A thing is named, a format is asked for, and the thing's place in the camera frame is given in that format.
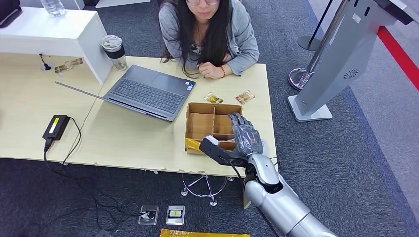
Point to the gold patterned card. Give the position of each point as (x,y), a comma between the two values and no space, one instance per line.
(68,65)

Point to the person's left hand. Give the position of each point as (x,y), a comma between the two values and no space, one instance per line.
(209,70)

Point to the white cards in box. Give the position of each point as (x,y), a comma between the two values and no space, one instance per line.
(229,140)

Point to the white desk shelf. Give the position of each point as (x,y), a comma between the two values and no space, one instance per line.
(49,29)

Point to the black power adapter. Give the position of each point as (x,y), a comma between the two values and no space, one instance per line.
(56,127)

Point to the grey open laptop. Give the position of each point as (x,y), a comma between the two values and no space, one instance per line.
(147,95)

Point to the person's left forearm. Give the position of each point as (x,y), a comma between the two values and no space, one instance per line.
(242,65)

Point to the yellow taped floor panel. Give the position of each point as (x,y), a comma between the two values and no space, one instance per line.
(203,234)

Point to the floor socket with yellow label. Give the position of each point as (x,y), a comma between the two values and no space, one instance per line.
(175,214)

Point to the grey kiosk stand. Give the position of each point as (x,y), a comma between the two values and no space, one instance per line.
(343,49)

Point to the pale wooden desk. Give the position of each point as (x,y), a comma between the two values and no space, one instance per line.
(19,98)
(131,140)

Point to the clear water bottle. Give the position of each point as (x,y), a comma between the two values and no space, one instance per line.
(54,6)

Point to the black device on shelf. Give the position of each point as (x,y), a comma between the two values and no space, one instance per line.
(8,9)

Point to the clear tumbler with black band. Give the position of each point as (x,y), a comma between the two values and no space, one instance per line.
(114,52)

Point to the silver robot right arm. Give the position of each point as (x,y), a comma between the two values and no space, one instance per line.
(281,202)

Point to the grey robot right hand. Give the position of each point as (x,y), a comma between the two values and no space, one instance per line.
(247,139)

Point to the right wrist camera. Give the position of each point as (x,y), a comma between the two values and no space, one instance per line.
(216,152)

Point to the person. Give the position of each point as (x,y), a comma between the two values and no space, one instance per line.
(244,39)

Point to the yellow patterned ID card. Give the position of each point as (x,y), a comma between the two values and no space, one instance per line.
(245,97)

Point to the brown divided cardboard box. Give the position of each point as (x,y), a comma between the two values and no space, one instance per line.
(199,126)

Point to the chrome stool base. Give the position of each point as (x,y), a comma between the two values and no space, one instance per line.
(213,201)

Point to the floor socket with plug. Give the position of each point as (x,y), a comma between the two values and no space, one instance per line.
(144,219)

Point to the black stanchion post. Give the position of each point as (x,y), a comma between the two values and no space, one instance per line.
(307,42)

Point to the chrome stanchion post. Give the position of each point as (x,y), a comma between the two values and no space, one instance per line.
(296,78)

